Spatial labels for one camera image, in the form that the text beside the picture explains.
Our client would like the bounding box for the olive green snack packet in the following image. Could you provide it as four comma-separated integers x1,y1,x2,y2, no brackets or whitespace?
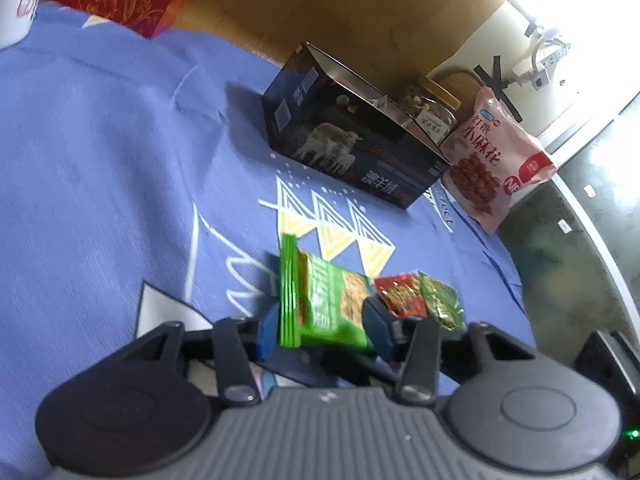
418,272,465,332

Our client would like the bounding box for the nut jar with gold lid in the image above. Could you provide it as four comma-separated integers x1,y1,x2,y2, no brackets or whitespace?
398,76,461,144

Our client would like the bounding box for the red snack packet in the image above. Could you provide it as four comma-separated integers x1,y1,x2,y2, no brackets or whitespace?
374,273,427,318

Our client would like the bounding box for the black sheep-print box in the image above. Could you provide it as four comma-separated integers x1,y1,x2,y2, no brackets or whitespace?
262,42,450,209

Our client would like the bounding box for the white enamel mug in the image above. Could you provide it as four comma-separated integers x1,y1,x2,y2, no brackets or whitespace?
0,0,53,51

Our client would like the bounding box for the white power strip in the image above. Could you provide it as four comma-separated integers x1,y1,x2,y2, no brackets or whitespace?
510,29,570,91

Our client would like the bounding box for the blue printed tablecloth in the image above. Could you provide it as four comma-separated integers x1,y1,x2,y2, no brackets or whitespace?
1,2,534,479

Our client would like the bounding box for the pink snack bag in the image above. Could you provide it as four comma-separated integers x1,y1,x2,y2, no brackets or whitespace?
440,87,556,234

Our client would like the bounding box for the wooden board backdrop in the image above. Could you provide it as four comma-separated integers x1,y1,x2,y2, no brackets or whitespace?
175,0,504,93

